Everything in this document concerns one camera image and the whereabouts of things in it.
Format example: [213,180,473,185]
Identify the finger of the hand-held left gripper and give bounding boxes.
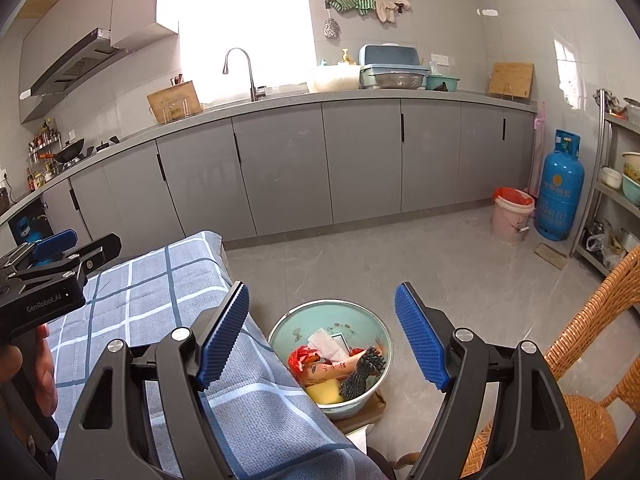
[10,232,122,286]
[0,229,78,275]

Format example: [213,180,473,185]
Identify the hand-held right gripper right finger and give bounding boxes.
[394,282,586,480]

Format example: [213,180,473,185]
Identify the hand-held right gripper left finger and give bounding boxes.
[55,281,250,480]

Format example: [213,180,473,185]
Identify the mint green enamel basin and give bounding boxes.
[267,300,393,421]

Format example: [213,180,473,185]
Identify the red plastic bag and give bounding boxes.
[289,345,321,376]

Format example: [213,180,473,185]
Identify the orange printed snack packet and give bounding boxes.
[300,342,386,386]

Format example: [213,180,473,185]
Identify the white plastic wrapper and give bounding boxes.
[307,329,348,363]

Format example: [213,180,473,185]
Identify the yellow sponge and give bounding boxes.
[306,379,346,405]

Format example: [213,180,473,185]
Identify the person's left hand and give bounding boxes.
[0,324,58,417]

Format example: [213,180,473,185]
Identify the blue gas cylinder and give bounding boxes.
[534,129,586,242]
[10,215,53,266]

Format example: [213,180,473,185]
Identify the blue plaid tablecloth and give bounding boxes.
[42,230,388,480]

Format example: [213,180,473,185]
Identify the spice rack with bottles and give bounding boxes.
[25,119,61,191]

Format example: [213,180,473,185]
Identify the wooden stool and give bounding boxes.
[330,385,388,436]

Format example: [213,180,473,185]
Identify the black wok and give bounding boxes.
[37,141,86,165]

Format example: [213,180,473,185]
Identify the gas stove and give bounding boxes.
[75,136,121,158]

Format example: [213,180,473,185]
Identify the pink bucket with red bag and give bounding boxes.
[490,187,536,243]

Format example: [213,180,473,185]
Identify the brown flat board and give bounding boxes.
[534,242,568,271]

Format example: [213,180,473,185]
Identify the wooden cutting board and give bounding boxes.
[146,80,204,125]
[488,62,535,101]

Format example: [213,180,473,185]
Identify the steel range hood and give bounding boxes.
[22,28,128,97]

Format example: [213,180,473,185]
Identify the wicker chair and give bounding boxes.
[460,245,640,480]

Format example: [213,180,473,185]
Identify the grey kitchen counter cabinets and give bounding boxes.
[0,90,538,256]

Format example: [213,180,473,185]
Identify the steel gooseneck faucet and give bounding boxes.
[223,48,268,102]

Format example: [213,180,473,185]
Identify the steel shelf rack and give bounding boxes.
[570,89,640,281]

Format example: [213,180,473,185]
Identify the small green basin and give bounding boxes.
[425,75,461,93]

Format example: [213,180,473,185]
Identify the steel colander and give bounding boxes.
[372,72,428,90]

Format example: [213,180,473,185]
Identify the bright window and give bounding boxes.
[177,0,318,106]

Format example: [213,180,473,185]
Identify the white plastic tub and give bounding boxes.
[306,65,361,93]

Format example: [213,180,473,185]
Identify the blue dish rack with lid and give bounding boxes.
[358,44,431,90]

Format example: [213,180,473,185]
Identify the beige rubber gloves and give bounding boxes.
[375,0,413,23]

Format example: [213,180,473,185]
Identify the green striped cloth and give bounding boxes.
[332,0,376,16]

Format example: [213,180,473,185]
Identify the grey wall cabinets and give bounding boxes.
[19,0,180,125]

